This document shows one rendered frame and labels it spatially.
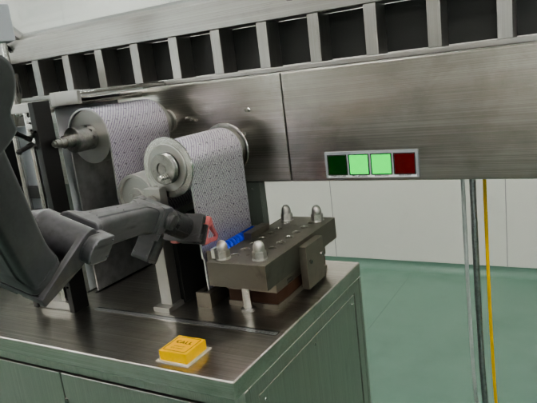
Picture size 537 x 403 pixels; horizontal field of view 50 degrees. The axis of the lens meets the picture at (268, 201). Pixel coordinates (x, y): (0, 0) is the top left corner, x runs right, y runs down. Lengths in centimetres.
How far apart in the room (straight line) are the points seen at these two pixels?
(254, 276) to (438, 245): 283
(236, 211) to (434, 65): 61
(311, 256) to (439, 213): 259
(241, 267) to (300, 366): 26
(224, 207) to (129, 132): 32
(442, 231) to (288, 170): 250
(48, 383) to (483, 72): 126
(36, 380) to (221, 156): 72
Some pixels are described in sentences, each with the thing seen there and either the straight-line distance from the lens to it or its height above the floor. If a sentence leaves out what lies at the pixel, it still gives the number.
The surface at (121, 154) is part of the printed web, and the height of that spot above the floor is 128.
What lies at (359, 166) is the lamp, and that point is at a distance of 151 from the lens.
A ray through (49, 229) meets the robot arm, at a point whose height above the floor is 127.
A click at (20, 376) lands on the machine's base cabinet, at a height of 78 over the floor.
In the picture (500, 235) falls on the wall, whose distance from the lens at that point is 394.
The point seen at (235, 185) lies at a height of 116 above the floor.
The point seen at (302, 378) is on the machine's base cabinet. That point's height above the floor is 76.
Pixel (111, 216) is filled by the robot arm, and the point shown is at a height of 125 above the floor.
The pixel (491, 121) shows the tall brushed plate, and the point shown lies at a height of 128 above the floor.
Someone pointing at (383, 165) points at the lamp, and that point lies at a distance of 148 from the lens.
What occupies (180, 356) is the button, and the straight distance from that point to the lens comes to 119.
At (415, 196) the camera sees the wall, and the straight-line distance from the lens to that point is 398.
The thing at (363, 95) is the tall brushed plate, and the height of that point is 136.
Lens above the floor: 144
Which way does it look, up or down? 13 degrees down
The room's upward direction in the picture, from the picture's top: 7 degrees counter-clockwise
